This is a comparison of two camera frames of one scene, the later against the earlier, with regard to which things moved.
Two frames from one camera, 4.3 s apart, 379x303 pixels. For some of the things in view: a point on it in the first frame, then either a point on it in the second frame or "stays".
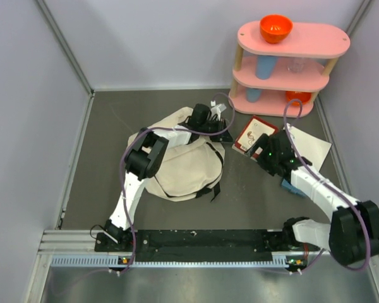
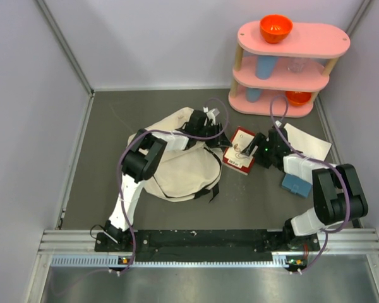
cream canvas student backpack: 189,172 stays
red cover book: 255,127 → 233,158
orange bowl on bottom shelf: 304,96 stays
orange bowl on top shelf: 275,28 stays
